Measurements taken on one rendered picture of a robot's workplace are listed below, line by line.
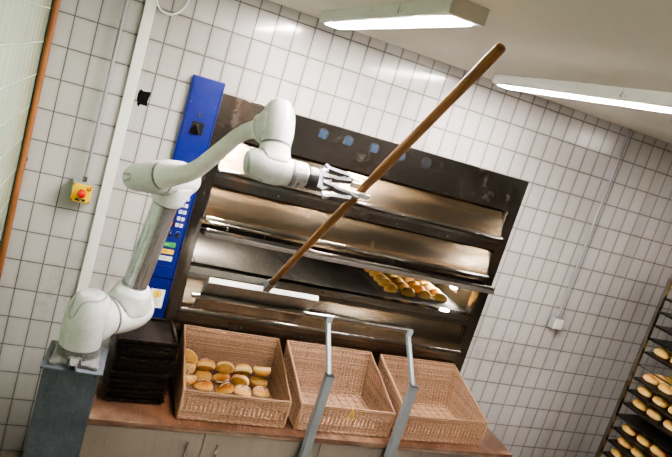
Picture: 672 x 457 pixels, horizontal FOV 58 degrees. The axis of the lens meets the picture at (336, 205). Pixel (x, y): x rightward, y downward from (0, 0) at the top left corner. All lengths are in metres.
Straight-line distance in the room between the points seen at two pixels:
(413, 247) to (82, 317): 1.97
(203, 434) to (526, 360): 2.27
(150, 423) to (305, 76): 1.85
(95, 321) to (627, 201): 3.36
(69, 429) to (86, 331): 0.40
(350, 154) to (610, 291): 2.18
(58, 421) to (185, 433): 0.71
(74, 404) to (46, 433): 0.15
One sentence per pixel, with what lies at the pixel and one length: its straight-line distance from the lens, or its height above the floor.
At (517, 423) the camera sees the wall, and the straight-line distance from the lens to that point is 4.69.
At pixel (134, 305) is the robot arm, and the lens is 2.61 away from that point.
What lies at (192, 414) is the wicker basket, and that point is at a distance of 3.18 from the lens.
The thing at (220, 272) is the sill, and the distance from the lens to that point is 3.39.
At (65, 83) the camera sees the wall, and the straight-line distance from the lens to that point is 3.16.
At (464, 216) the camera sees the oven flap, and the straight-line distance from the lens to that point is 3.77.
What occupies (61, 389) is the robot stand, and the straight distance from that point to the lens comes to 2.61.
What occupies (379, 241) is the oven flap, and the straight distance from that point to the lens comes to 3.57.
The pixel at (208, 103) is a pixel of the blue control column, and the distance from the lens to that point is 3.14.
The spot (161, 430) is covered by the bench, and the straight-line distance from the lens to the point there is 3.14.
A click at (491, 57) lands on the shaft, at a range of 1.59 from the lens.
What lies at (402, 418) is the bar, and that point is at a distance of 3.39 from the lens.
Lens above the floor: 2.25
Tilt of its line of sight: 10 degrees down
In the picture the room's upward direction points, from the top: 17 degrees clockwise
